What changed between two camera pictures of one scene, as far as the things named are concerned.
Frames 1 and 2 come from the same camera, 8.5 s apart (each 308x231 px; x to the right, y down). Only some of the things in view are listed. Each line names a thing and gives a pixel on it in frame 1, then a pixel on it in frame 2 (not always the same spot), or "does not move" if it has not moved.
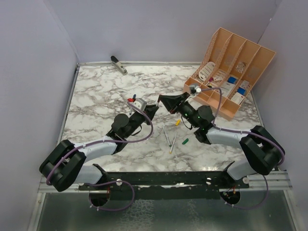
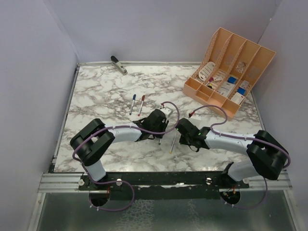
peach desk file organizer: (227, 74) does not move
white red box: (244, 84) does not move
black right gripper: (171, 104) → (182, 141)
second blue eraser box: (241, 91) does not move
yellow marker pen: (173, 143) does not move
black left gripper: (145, 115) → (164, 125)
